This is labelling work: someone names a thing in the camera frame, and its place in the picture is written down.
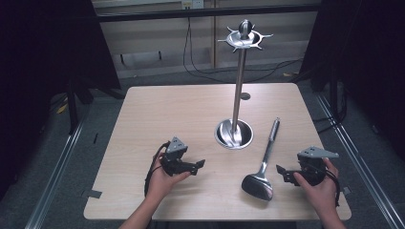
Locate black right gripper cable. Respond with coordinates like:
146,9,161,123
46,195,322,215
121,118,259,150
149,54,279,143
324,167,342,208

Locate person's right hand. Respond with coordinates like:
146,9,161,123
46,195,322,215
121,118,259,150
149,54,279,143
292,157,340,218

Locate black metal stand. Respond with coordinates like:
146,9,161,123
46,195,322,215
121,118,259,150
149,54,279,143
66,75,127,136

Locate black curtain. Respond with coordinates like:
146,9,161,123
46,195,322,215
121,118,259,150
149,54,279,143
0,0,122,201
299,0,405,163

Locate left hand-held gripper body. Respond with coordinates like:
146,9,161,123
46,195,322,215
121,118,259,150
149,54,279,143
160,136,192,177

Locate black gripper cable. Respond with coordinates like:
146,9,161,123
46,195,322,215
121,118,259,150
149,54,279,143
143,140,172,198
324,167,342,208

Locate metal floor rail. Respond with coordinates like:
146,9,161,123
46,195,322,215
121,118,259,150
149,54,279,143
24,108,92,229
315,94,405,229

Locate person's left hand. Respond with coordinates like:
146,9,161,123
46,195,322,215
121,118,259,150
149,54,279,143
144,152,192,204

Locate grey tape piece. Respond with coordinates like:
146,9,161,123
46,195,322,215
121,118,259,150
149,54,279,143
81,188,103,199

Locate metal utensil rack stand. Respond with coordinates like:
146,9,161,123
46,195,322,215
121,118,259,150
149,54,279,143
214,18,275,151

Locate white wall socket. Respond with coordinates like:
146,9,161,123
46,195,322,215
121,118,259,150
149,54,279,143
181,0,204,10

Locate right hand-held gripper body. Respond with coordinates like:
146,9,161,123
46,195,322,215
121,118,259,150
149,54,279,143
296,145,340,187

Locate metal ladle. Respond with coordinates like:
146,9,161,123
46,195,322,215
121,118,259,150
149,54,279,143
241,116,282,202

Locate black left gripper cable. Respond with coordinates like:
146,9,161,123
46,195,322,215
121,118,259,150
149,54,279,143
143,140,172,198

